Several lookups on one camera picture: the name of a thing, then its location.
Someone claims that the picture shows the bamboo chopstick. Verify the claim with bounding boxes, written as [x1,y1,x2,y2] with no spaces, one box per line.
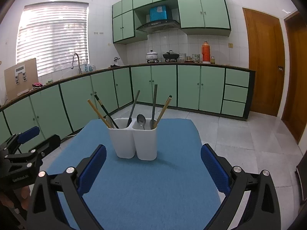
[153,95,172,128]
[87,99,112,128]

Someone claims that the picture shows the dark grey chopstick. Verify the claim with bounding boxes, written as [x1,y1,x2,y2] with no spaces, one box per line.
[126,90,140,127]

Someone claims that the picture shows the large steel spoon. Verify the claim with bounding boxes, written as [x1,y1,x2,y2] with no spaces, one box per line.
[136,114,146,130]

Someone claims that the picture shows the black chopstick silver band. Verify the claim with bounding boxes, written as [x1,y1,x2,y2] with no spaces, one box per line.
[94,94,119,129]

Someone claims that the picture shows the green lower kitchen cabinets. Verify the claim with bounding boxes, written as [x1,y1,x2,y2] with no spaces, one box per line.
[1,63,255,152]

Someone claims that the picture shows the green kitchen cabinets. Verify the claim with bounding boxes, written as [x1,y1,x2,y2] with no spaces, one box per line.
[112,0,231,44]
[1,63,255,152]

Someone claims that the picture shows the green upper kitchen cabinets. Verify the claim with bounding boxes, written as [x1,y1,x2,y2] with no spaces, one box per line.
[112,0,231,44]

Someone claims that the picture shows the person's left hand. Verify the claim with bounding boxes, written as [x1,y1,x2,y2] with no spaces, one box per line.
[0,186,31,211]

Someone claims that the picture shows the blue table cloth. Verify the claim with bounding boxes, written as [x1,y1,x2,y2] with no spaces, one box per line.
[47,118,221,229]

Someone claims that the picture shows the white double utensil holder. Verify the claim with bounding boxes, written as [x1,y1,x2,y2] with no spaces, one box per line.
[108,118,158,161]

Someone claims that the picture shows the cardboard box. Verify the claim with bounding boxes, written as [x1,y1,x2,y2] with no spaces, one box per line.
[4,58,39,101]

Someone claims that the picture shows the black appliance at right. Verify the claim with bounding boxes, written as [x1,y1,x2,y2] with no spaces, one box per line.
[295,153,307,205]

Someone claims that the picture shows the chrome sink faucet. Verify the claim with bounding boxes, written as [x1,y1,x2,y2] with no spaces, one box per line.
[71,52,83,75]

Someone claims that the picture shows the white window blinds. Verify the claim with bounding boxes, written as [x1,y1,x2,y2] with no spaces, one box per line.
[16,1,89,76]

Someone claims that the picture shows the wooden door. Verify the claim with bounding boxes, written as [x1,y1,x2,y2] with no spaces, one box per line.
[282,12,306,142]
[243,8,285,116]

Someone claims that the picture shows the glass jars on counter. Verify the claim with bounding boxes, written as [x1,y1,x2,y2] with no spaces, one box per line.
[178,53,215,64]

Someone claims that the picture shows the orange thermos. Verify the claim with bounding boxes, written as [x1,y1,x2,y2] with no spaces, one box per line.
[201,41,211,64]

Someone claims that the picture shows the black wok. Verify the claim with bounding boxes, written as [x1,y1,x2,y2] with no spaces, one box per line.
[163,50,180,62]

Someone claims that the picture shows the white cooking pot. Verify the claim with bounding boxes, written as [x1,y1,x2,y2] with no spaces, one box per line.
[146,50,159,63]

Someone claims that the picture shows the black range hood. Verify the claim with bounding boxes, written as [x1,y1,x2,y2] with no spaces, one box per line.
[137,19,181,34]

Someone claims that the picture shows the blue box above hood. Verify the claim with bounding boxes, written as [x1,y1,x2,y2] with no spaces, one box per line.
[149,5,172,22]

